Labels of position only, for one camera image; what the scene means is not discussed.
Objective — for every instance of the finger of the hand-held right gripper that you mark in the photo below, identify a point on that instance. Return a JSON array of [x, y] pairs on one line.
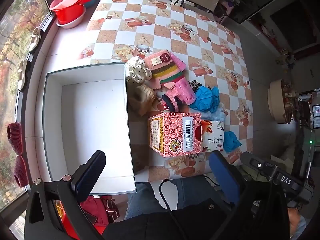
[[258, 166]]

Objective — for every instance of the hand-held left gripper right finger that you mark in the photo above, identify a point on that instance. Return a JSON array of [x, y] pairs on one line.
[[223, 177]]

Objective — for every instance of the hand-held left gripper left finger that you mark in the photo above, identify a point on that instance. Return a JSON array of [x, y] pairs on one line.
[[87, 177]]

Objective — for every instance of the blue mesh cloth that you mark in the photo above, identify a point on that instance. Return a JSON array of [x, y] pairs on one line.
[[232, 142], [206, 98]]

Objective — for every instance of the white cardboard box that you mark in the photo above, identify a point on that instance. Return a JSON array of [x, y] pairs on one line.
[[92, 120]]

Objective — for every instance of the light blue fluffy cloth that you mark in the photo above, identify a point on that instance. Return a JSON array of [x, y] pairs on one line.
[[215, 113]]

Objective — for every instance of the pink knit piece black band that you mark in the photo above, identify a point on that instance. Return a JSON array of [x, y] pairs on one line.
[[172, 105]]

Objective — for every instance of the pink patterned sock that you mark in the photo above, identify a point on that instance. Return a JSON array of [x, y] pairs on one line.
[[185, 91]]

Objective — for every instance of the beige knit sock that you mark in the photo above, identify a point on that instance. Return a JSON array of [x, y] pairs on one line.
[[143, 100]]

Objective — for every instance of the leopard print scrunchie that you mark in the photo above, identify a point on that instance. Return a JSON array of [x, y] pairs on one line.
[[195, 85]]

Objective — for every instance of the cream polka dot bow scrunchie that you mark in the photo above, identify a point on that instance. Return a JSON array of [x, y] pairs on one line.
[[137, 71]]

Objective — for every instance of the pink striped knit glove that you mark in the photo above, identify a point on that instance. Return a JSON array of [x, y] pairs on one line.
[[165, 67]]

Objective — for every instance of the person's right hand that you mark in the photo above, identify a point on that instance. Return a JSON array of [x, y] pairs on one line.
[[293, 221]]

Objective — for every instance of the red plaid cloth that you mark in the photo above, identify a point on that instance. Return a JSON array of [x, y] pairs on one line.
[[111, 207]]

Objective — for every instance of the white tissue pack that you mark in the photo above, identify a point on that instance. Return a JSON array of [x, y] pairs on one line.
[[212, 137]]

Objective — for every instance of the person's jeans legs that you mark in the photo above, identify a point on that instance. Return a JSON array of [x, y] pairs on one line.
[[142, 200]]

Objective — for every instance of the red patterned carton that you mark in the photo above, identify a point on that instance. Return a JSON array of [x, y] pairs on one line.
[[175, 135]]

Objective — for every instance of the dark red slipper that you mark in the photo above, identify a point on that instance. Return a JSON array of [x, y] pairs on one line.
[[15, 137], [21, 171]]

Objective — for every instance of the person's black jacket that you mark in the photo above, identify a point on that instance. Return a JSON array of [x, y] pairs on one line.
[[150, 227]]

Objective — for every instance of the white shoe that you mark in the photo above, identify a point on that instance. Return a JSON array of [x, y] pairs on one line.
[[35, 40], [22, 75]]

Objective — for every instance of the white plastic basin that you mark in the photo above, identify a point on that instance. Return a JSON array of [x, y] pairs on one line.
[[72, 24]]

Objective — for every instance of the checked printed tablecloth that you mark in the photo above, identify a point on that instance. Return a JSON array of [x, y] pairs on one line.
[[162, 30]]

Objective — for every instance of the large window pane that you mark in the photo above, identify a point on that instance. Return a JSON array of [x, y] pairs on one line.
[[15, 30]]

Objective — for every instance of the red plastic bucket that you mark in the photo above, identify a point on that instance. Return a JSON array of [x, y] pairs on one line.
[[70, 13]]

